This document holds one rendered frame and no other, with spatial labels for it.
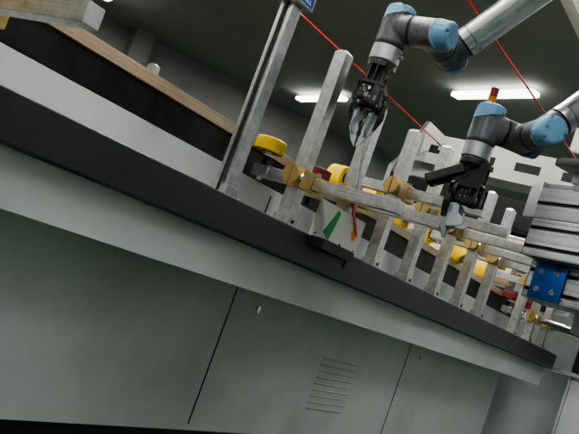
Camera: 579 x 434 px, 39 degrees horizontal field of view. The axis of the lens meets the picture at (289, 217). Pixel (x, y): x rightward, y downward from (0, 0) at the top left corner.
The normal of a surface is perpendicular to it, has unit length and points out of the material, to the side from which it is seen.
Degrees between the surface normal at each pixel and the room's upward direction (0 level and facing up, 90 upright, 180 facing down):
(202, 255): 90
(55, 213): 90
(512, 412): 90
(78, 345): 90
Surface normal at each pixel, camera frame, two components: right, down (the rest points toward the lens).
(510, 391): -0.50, -0.25
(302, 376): 0.79, 0.24
